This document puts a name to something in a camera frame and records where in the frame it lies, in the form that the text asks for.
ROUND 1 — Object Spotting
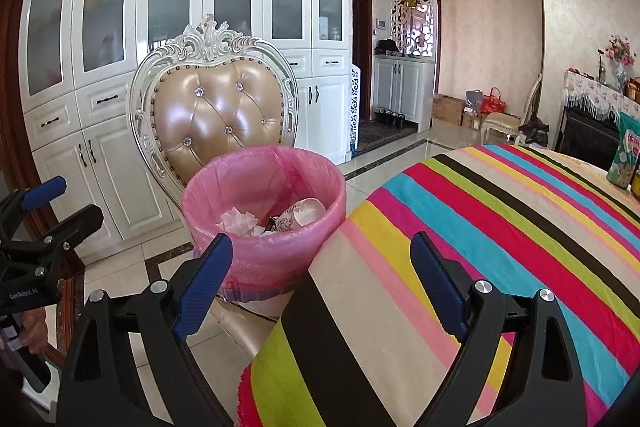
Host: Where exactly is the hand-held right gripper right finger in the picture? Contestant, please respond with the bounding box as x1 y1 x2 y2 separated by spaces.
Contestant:
409 231 588 427

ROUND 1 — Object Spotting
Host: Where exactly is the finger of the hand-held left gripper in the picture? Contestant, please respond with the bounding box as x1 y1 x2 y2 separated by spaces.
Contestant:
0 176 67 229
0 203 104 280

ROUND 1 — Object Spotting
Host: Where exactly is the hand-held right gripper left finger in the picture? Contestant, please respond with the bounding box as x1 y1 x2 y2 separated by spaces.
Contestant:
56 232 236 427

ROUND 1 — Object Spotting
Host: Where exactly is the white tissue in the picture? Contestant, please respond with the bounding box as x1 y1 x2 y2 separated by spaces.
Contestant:
220 207 261 235

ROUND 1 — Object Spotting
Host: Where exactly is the pink-lined trash bin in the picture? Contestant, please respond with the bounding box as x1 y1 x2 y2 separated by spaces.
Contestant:
181 145 347 303

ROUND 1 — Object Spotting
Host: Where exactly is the patterned crushed paper cup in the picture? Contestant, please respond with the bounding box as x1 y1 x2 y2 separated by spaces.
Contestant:
272 198 327 233

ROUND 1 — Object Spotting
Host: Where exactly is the person's left hand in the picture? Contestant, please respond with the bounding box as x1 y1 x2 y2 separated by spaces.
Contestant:
19 309 52 356

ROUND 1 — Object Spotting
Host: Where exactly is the colourful striped tablecloth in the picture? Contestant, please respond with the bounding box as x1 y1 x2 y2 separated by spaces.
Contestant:
237 144 640 427

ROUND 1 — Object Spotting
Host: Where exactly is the tall white glass-door cabinet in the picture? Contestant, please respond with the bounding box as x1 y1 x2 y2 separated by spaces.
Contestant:
20 0 353 258

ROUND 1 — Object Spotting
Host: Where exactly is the patterned floor mat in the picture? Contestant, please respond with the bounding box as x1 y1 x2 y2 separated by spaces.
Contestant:
357 119 418 152

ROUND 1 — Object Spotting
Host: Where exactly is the cushioned wooden chair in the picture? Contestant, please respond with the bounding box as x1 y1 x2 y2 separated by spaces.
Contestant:
481 74 543 145

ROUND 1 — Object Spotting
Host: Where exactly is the row of dark shoes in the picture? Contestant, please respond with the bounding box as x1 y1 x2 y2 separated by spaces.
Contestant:
375 108 406 128

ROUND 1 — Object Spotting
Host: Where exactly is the brown cardboard box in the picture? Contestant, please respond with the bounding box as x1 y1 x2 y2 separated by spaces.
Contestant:
432 94 466 125

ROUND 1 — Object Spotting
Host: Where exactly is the cream tufted dining chair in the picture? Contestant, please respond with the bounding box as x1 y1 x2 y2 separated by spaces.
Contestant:
129 19 301 360

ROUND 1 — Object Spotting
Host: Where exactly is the black bag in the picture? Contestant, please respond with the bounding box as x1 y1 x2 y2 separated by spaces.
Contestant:
517 117 551 146

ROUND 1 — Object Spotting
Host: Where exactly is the red gift bag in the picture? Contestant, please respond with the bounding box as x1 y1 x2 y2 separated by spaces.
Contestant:
480 88 507 115

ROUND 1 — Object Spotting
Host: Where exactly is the white lattice floor stand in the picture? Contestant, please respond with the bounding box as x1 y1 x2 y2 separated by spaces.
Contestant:
350 64 364 154

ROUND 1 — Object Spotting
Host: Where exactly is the low white shoe cabinet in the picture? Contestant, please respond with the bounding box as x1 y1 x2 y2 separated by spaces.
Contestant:
374 56 435 132

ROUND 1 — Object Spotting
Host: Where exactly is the dark upright piano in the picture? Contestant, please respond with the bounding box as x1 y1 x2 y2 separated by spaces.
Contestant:
555 104 621 170

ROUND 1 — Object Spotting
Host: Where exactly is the green snack bag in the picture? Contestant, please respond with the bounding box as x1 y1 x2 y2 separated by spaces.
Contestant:
606 111 640 188

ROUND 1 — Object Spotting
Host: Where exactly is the dark wooden door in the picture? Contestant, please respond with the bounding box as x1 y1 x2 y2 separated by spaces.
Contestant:
352 0 375 128

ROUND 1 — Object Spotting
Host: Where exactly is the floral lace piano cover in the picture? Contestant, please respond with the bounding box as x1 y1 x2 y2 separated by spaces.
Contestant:
562 69 640 122

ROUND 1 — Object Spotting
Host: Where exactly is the white carved lattice screen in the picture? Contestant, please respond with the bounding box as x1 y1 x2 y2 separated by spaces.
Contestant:
390 0 438 58

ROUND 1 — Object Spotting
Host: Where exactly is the blue white vase with flowers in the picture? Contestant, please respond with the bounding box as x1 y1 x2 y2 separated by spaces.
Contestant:
605 34 638 95

